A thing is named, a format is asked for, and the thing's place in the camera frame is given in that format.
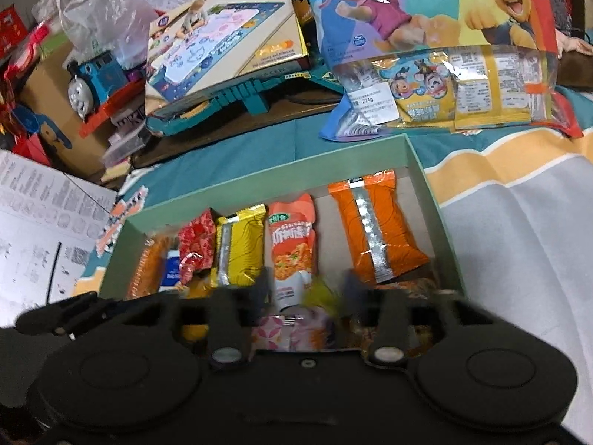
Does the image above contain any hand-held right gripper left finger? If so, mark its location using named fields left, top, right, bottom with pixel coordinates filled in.
left=119, top=266, right=275, bottom=368

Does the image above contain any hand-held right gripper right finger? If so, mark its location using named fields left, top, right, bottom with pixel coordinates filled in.
left=340, top=270, right=502, bottom=368

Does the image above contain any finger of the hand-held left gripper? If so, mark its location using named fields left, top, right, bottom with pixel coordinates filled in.
left=14, top=293, right=127, bottom=337

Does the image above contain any orange clear-wrapped snack packet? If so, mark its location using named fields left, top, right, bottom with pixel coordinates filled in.
left=351, top=277, right=443, bottom=360

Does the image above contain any yellow-orange snack packet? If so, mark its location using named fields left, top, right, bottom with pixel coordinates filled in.
left=180, top=278, right=211, bottom=341

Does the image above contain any pink patterned snack packet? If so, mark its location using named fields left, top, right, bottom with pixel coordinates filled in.
left=251, top=310, right=337, bottom=352

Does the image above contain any small yellow snack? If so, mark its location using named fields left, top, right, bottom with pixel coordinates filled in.
left=303, top=282, right=346, bottom=318

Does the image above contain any blue and white snack packet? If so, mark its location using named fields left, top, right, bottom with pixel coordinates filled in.
left=159, top=249, right=182, bottom=294

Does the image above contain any yellow snack packet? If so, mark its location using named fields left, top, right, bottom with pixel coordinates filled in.
left=210, top=203, right=268, bottom=289

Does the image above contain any red patterned snack packet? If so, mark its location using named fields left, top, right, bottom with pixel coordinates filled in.
left=177, top=210, right=218, bottom=284

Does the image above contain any orange snack packet silver seam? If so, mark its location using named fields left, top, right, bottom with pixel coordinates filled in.
left=328, top=171, right=431, bottom=284

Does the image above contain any slim orange sausage packet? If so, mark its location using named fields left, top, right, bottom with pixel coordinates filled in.
left=126, top=235, right=173, bottom=300

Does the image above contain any orange and white snack packet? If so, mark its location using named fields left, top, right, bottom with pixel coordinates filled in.
left=268, top=194, right=319, bottom=312

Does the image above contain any green cardboard box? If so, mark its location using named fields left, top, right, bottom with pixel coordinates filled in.
left=99, top=133, right=466, bottom=320

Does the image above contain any printed paper sheet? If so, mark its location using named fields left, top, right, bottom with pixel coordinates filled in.
left=0, top=149, right=120, bottom=328

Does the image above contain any teal and orange printed blanket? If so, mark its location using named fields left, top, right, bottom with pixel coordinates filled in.
left=74, top=86, right=593, bottom=429

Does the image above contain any brown box blue print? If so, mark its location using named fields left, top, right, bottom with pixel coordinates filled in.
left=17, top=39, right=117, bottom=182

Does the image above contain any white printed box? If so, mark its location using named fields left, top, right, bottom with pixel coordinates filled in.
left=112, top=106, right=150, bottom=142

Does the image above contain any teal toy track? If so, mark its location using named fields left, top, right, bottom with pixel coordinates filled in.
left=145, top=67, right=344, bottom=138

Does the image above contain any blue toy train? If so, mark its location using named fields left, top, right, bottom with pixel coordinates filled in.
left=67, top=50, right=136, bottom=120

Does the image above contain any drawing mat box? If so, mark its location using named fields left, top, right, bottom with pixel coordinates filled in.
left=145, top=0, right=312, bottom=114

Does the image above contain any red paper bag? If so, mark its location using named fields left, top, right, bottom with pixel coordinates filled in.
left=0, top=4, right=29, bottom=60

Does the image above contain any clear plastic bag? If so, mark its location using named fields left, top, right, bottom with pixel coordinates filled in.
left=32, top=0, right=159, bottom=69

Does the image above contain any large cartoon snack bag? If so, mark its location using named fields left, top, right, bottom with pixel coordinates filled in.
left=296, top=0, right=585, bottom=144

